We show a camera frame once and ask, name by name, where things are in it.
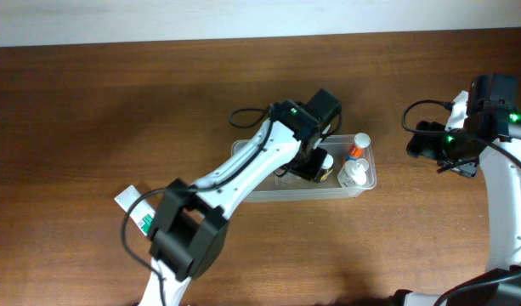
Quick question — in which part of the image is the dark bottle white cap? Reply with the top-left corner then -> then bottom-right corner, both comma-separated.
314,154 -> 334,183

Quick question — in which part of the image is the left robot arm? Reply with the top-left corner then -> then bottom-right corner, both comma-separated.
140,89 -> 342,305

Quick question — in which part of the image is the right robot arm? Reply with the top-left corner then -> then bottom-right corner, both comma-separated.
393,73 -> 521,306

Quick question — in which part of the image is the clear plastic container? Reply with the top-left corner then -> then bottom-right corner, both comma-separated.
230,133 -> 377,203

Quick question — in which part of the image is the white pump bottle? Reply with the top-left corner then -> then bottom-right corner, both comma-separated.
337,158 -> 370,188

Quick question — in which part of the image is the orange tube white cap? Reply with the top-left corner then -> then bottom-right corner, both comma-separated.
343,133 -> 371,163

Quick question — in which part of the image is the white green medicine box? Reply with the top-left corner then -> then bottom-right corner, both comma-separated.
114,185 -> 156,235

